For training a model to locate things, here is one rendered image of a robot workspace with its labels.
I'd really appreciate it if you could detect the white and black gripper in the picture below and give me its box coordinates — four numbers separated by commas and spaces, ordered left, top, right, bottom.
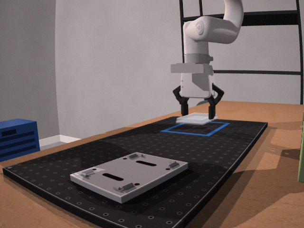
173, 63, 224, 120

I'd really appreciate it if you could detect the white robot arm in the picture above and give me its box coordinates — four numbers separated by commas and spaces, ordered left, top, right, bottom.
171, 0, 244, 73

